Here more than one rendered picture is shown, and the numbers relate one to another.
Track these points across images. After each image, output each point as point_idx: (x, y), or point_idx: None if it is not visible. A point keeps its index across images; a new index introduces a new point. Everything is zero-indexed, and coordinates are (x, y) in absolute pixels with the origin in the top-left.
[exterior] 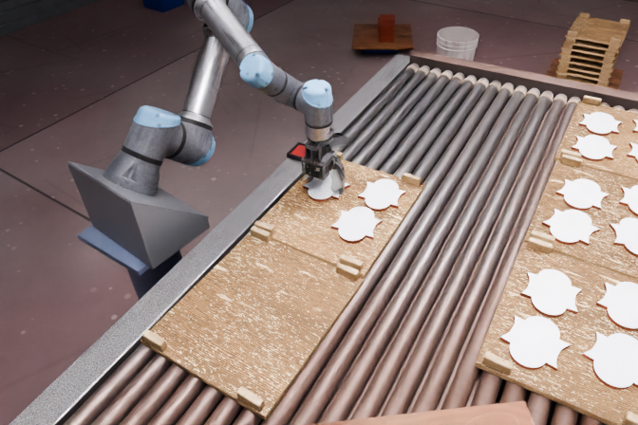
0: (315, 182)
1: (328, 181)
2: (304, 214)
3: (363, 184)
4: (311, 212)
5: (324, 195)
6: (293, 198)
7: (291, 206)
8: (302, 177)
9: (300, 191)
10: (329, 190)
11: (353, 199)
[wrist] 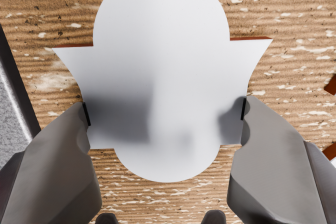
0: (112, 112)
1: (157, 79)
2: (177, 221)
3: None
4: (190, 207)
5: (195, 159)
6: (102, 190)
7: (123, 213)
8: (30, 90)
9: (92, 155)
10: (198, 124)
11: (307, 104)
